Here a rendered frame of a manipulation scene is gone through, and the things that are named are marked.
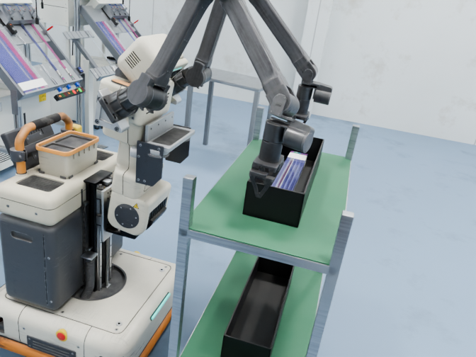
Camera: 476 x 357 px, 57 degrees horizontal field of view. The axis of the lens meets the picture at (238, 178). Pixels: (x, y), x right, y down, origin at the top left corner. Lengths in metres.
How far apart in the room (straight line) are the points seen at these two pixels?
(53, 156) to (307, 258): 1.07
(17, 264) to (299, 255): 1.16
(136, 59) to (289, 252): 0.80
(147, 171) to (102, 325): 0.68
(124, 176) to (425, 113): 5.40
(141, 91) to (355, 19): 5.22
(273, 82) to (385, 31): 5.29
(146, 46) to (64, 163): 0.58
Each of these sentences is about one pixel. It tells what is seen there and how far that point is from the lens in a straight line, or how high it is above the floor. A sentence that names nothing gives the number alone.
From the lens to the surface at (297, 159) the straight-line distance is 1.73.
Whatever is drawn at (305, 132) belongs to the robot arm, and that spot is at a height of 1.27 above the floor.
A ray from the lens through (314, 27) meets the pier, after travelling 6.15.
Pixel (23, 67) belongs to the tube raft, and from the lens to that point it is 3.52.
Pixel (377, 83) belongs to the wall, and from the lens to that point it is 6.47.
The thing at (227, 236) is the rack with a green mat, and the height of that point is 0.95.
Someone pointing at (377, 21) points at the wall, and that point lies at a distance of 6.39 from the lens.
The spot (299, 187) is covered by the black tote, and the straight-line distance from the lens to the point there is 1.56.
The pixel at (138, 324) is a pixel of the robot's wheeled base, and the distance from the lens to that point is 1.93.
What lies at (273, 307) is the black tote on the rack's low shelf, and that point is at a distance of 1.94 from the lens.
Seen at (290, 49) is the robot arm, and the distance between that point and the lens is 1.66.
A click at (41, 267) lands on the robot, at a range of 1.87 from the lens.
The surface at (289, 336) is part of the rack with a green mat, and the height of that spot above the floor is 0.35.
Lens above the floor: 1.58
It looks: 24 degrees down
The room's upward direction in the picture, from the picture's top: 8 degrees clockwise
